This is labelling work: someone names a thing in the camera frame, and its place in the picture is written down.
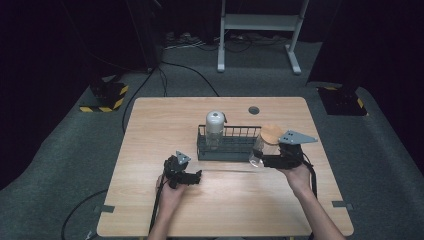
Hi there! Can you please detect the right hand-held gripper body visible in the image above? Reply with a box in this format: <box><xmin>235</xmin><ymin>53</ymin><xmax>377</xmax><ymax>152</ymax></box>
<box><xmin>278</xmin><ymin>129</ymin><xmax>319</xmax><ymax>170</ymax></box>

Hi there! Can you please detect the person's left hand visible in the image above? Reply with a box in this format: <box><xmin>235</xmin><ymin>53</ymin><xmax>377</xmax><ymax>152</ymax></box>
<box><xmin>155</xmin><ymin>174</ymin><xmax>190</xmax><ymax>215</ymax></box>

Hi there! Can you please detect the power strip with plugs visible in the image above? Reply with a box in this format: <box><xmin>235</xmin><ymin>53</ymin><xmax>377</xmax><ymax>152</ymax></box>
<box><xmin>163</xmin><ymin>31</ymin><xmax>206</xmax><ymax>51</ymax></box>

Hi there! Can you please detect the right hand-held gripper black cable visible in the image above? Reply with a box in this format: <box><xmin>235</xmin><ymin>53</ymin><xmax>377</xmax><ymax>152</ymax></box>
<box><xmin>301</xmin><ymin>159</ymin><xmax>318</xmax><ymax>200</ymax></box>

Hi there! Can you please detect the dark stand pole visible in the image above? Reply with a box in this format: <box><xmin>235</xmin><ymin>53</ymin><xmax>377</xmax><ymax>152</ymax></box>
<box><xmin>125</xmin><ymin>0</ymin><xmax>165</xmax><ymax>73</ymax></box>

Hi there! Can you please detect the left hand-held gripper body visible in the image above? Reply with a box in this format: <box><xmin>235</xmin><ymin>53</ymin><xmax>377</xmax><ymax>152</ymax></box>
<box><xmin>163</xmin><ymin>150</ymin><xmax>193</xmax><ymax>190</ymax></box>

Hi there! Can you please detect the glass jar with bamboo lid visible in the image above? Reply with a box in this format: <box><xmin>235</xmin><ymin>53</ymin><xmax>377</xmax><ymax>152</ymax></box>
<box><xmin>248</xmin><ymin>124</ymin><xmax>285</xmax><ymax>169</ymax></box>

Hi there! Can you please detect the white metal stand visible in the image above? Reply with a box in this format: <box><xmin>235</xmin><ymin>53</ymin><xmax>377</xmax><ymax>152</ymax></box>
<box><xmin>217</xmin><ymin>0</ymin><xmax>310</xmax><ymax>75</ymax></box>

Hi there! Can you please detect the left hand-held gripper black cable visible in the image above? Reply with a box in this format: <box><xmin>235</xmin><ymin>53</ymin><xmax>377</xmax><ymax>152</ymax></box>
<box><xmin>148</xmin><ymin>173</ymin><xmax>167</xmax><ymax>235</ymax></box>

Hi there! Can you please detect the black floor cable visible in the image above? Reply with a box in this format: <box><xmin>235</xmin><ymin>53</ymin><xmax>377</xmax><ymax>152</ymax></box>
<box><xmin>60</xmin><ymin>189</ymin><xmax>109</xmax><ymax>240</ymax></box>
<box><xmin>161</xmin><ymin>60</ymin><xmax>220</xmax><ymax>98</ymax></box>
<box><xmin>121</xmin><ymin>67</ymin><xmax>158</xmax><ymax>134</ymax></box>

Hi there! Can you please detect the person's right hand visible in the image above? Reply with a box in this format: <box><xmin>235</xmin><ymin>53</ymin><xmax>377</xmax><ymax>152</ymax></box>
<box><xmin>278</xmin><ymin>164</ymin><xmax>313</xmax><ymax>198</ymax></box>

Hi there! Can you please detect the hand-held gripper black cable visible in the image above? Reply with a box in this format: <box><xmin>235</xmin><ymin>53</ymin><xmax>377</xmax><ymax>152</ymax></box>
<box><xmin>148</xmin><ymin>173</ymin><xmax>167</xmax><ymax>235</ymax></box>
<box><xmin>301</xmin><ymin>159</ymin><xmax>318</xmax><ymax>200</ymax></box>

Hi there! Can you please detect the glass bottle with white cap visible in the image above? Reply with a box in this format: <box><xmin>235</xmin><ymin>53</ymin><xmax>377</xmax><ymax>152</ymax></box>
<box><xmin>204</xmin><ymin>110</ymin><xmax>228</xmax><ymax>151</ymax></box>

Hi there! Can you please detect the black yellow striped stand base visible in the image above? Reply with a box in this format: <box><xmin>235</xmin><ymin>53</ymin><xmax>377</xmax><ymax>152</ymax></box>
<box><xmin>79</xmin><ymin>78</ymin><xmax>130</xmax><ymax>113</ymax></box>
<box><xmin>316</xmin><ymin>85</ymin><xmax>369</xmax><ymax>117</ymax></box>

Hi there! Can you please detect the grey tape strip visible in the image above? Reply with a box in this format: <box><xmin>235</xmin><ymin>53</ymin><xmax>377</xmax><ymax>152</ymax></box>
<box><xmin>331</xmin><ymin>200</ymin><xmax>354</xmax><ymax>212</ymax></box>
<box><xmin>93</xmin><ymin>204</ymin><xmax>116</xmax><ymax>214</ymax></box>

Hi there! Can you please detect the dark wire basket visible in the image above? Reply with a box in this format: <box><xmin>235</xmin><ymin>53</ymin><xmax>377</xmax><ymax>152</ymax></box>
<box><xmin>196</xmin><ymin>124</ymin><xmax>264</xmax><ymax>163</ymax></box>

